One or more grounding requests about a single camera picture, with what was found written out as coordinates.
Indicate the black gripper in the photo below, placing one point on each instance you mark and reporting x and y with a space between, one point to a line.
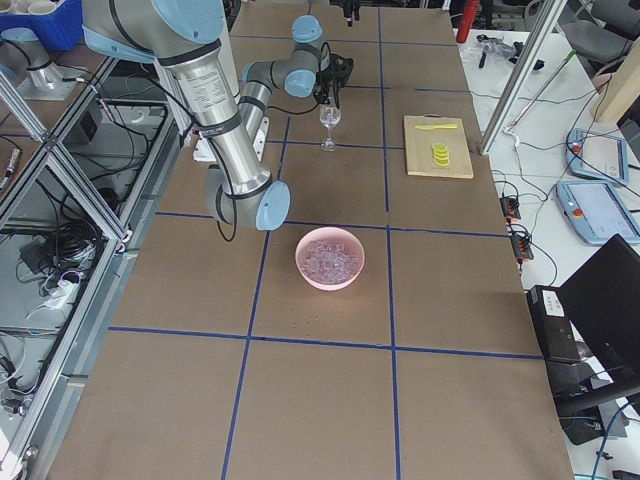
350 7
334 75

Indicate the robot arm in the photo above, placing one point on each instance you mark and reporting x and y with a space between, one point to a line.
185 38

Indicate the clear wine glass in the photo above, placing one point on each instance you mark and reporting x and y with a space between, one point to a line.
329 116

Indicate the pile of ice cubes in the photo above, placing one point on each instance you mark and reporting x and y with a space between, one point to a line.
329 263

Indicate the bamboo cutting board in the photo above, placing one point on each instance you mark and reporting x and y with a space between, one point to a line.
419 156

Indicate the red fire extinguisher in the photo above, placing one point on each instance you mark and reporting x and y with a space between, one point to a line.
467 19

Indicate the yellow plastic knife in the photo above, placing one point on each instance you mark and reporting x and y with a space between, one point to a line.
432 127

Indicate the pink bowl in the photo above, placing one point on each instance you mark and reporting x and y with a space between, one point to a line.
335 235

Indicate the far teach pendant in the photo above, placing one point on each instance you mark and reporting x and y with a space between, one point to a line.
601 156

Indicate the teach pendant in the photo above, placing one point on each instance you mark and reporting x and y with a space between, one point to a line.
601 156
596 211

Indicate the near teach pendant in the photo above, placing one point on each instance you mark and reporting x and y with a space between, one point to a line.
596 211

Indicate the black box device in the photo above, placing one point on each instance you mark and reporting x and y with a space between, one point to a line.
553 329

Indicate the black monitor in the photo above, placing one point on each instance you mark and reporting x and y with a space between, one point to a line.
601 299

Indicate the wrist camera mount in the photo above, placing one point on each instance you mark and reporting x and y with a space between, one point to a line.
339 70

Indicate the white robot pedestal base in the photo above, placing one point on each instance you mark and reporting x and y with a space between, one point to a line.
204 153

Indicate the aluminium frame post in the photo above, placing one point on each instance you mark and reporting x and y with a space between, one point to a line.
543 26

